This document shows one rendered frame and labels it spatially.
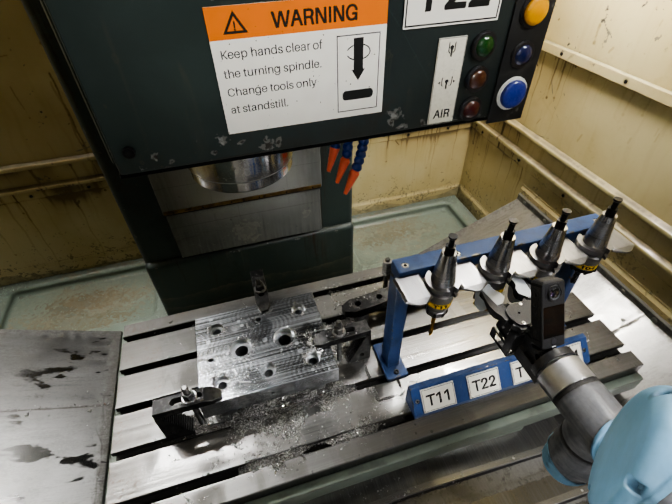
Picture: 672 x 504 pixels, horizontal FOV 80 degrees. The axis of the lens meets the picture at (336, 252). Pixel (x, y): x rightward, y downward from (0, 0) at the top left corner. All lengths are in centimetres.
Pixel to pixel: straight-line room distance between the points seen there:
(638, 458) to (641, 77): 107
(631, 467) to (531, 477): 80
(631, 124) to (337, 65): 104
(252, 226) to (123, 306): 67
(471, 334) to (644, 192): 59
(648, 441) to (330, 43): 39
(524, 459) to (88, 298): 157
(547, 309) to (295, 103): 50
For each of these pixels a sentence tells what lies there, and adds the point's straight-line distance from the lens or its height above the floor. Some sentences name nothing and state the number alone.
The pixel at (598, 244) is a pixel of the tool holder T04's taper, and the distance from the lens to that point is 92.
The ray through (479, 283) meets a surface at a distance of 77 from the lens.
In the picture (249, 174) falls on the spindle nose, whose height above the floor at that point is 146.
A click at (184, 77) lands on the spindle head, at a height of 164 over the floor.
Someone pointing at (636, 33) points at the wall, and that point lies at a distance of 134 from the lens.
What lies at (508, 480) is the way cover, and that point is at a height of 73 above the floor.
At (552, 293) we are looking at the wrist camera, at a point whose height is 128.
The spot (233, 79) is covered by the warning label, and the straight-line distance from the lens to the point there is 39.
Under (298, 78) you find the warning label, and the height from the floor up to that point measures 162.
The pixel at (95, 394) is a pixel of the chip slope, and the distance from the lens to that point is 145.
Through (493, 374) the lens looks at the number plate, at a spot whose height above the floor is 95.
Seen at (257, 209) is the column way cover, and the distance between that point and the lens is 125.
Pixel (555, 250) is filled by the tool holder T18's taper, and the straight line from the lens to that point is 84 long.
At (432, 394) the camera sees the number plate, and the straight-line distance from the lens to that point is 94.
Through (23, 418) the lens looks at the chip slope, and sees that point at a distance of 143.
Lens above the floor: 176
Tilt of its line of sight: 43 degrees down
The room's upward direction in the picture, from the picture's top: 1 degrees counter-clockwise
